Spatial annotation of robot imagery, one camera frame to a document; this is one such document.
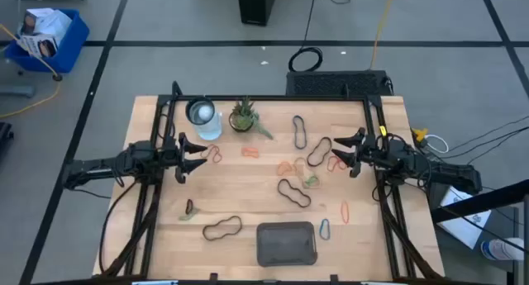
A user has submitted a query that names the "coiled black cable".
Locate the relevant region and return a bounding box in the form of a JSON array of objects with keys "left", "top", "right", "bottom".
[{"left": 288, "top": 0, "right": 324, "bottom": 74}]

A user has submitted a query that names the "black object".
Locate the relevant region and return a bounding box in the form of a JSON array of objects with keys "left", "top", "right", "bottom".
[{"left": 0, "top": 121, "right": 16, "bottom": 154}]

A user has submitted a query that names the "blue storage tub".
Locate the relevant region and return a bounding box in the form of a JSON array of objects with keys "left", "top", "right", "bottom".
[{"left": 3, "top": 7, "right": 91, "bottom": 74}]

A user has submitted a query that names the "large dark rubber band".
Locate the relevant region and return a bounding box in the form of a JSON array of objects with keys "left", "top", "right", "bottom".
[{"left": 201, "top": 215, "right": 244, "bottom": 242}]

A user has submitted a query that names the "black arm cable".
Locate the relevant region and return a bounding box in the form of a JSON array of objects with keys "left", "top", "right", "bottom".
[
  {"left": 98, "top": 179, "right": 140, "bottom": 273},
  {"left": 370, "top": 131, "right": 419, "bottom": 203}
]

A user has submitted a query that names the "potted green succulent plant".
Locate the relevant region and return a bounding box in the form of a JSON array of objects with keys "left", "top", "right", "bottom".
[{"left": 228, "top": 95, "right": 274, "bottom": 140}]

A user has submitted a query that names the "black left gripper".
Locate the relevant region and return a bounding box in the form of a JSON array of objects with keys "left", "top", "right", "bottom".
[{"left": 159, "top": 131, "right": 208, "bottom": 185}]

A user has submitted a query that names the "white cardboard box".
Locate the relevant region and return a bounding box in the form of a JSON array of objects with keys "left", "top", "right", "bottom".
[
  {"left": 18, "top": 33, "right": 59, "bottom": 59},
  {"left": 22, "top": 7, "right": 74, "bottom": 40}
]

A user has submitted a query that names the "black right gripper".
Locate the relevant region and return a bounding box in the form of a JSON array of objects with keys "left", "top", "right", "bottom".
[{"left": 331, "top": 126, "right": 384, "bottom": 179}]

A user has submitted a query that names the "yellow floor cable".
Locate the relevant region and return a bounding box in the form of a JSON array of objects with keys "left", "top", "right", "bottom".
[
  {"left": 369, "top": 0, "right": 398, "bottom": 71},
  {"left": 0, "top": 23, "right": 63, "bottom": 120}
]

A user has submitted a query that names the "grey translucent plastic bin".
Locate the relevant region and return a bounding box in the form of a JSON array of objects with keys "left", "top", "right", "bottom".
[{"left": 255, "top": 221, "right": 319, "bottom": 268}]

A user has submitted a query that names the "black metal bar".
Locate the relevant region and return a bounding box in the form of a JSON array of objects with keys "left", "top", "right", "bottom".
[{"left": 429, "top": 179, "right": 529, "bottom": 224}]

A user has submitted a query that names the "black tape roll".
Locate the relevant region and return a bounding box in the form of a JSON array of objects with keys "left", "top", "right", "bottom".
[{"left": 276, "top": 178, "right": 312, "bottom": 209}]

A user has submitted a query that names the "grey metal foot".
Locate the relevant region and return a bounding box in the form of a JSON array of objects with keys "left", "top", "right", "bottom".
[{"left": 0, "top": 84, "right": 36, "bottom": 98}]

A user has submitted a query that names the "wide green rubber band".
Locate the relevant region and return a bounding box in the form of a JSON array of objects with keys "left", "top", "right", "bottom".
[{"left": 178, "top": 206, "right": 202, "bottom": 222}]

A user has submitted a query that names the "clear glass jar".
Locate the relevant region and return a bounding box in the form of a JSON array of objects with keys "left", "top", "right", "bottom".
[{"left": 184, "top": 97, "right": 223, "bottom": 141}]

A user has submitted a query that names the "white paper sheet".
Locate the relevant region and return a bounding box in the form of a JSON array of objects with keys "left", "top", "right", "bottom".
[{"left": 436, "top": 185, "right": 493, "bottom": 249}]

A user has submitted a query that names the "white rounded object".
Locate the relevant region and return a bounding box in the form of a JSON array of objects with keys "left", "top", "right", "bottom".
[{"left": 480, "top": 237, "right": 526, "bottom": 262}]

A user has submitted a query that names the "black rubber band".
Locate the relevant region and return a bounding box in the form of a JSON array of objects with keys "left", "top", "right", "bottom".
[{"left": 306, "top": 136, "right": 333, "bottom": 168}]

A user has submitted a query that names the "white cable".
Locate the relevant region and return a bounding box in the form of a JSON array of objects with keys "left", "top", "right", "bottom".
[{"left": 425, "top": 134, "right": 450, "bottom": 154}]

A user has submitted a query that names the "black aluminium table frame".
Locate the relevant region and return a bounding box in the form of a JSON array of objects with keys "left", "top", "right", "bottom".
[{"left": 93, "top": 80, "right": 446, "bottom": 282}]

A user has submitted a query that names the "black computer tower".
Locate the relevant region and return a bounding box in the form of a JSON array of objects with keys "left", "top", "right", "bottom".
[{"left": 236, "top": 0, "right": 280, "bottom": 27}]

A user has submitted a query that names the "black perforated metal panel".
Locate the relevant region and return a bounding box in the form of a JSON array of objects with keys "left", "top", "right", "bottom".
[{"left": 285, "top": 69, "right": 394, "bottom": 97}]

